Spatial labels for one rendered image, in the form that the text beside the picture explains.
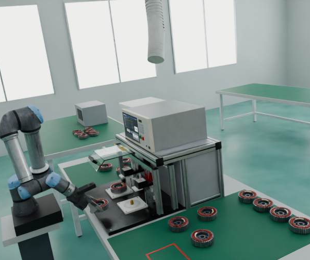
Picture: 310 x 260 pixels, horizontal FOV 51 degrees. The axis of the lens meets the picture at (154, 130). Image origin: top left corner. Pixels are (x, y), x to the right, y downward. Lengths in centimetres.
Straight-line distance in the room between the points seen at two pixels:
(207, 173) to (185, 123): 33
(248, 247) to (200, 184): 51
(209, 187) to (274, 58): 739
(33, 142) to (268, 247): 137
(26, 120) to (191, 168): 97
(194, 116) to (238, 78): 650
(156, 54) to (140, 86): 399
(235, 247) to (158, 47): 204
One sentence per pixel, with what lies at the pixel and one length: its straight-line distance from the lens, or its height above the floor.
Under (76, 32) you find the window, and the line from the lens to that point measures 665.
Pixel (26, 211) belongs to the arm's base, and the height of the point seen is 84.
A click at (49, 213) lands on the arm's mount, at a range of 210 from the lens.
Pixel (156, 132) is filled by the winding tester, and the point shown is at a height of 123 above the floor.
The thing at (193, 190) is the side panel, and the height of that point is 86.
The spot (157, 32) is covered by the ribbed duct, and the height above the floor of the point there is 182.
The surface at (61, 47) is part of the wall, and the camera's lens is 657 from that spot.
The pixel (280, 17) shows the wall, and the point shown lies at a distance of 937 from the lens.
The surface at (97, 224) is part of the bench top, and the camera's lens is 200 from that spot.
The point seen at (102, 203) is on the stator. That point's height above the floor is 84.
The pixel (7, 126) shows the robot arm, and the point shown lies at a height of 139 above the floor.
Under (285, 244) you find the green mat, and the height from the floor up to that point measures 75.
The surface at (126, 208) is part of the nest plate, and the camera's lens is 203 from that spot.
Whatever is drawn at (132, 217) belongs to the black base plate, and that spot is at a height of 77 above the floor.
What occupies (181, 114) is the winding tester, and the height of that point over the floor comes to 130.
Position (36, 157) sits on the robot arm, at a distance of 206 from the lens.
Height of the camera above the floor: 173
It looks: 15 degrees down
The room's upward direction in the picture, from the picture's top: 7 degrees counter-clockwise
